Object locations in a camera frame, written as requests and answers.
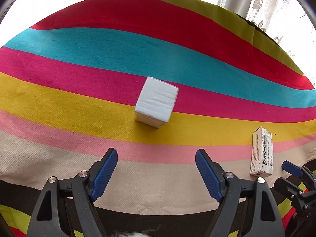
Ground striped colourful cloth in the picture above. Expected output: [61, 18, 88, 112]
[0, 0, 316, 237]

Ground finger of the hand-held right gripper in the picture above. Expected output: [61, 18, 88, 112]
[274, 178, 305, 204]
[282, 160, 316, 185]

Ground long white medicine box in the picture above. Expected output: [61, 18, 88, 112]
[250, 126, 274, 177]

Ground white cube box cream sides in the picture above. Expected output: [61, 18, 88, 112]
[134, 76, 179, 129]

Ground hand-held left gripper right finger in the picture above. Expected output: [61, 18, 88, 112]
[195, 149, 284, 237]

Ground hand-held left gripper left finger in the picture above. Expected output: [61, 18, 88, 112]
[26, 148, 118, 237]

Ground white lace curtain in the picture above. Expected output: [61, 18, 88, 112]
[217, 0, 316, 62]

